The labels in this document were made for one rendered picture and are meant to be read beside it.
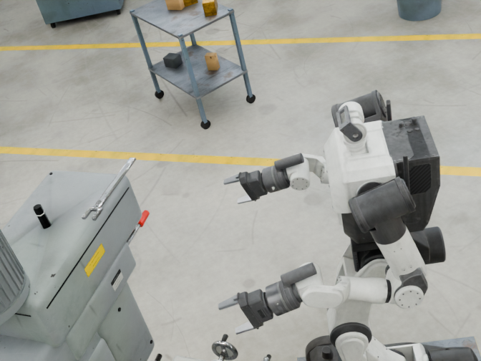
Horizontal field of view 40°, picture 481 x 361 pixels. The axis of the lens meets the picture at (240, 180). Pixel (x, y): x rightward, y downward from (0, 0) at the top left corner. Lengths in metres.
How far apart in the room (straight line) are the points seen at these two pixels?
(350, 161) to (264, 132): 3.37
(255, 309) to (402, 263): 0.42
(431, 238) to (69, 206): 1.09
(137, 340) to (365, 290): 0.67
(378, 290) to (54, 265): 0.86
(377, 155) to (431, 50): 4.11
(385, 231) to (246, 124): 3.65
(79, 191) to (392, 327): 2.27
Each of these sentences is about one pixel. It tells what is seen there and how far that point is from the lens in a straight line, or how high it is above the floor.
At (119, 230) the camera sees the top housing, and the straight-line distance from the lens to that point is 1.78.
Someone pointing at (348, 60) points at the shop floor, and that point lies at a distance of 5.91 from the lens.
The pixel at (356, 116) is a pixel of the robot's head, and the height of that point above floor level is 1.87.
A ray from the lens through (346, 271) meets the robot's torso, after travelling 2.22.
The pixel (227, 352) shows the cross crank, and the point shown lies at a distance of 2.88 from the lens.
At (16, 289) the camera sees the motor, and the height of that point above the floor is 1.93.
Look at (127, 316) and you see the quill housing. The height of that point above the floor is 1.53.
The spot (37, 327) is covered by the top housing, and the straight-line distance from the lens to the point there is 1.61.
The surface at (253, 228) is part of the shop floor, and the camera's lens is 4.35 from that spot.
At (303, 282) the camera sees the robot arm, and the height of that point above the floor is 1.54.
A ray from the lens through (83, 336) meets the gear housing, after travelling 1.73.
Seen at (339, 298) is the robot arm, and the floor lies 1.51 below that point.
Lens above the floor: 2.89
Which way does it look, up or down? 37 degrees down
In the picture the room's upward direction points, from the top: 15 degrees counter-clockwise
